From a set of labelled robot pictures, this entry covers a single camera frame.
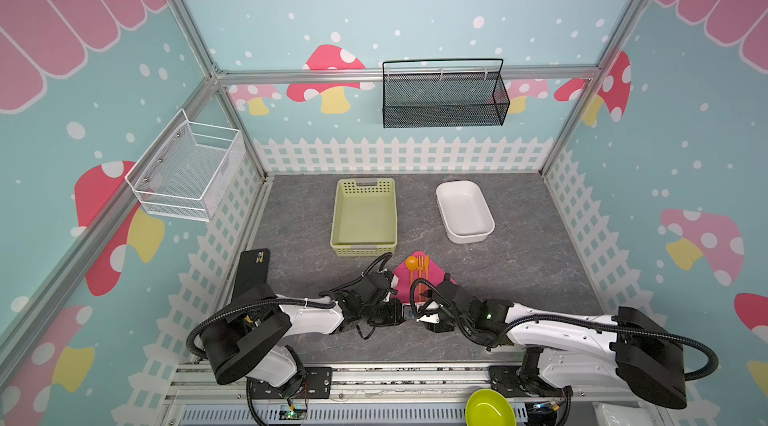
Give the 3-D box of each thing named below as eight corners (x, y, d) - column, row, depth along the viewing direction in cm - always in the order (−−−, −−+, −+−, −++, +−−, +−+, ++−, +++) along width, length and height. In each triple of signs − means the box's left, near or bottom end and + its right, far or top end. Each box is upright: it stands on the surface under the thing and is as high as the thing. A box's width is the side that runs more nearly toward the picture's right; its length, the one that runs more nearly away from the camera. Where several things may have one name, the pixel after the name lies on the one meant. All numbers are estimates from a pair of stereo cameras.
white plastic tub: (442, 246, 102) (444, 236, 97) (435, 191, 118) (437, 180, 113) (493, 246, 102) (498, 236, 97) (479, 191, 117) (483, 180, 113)
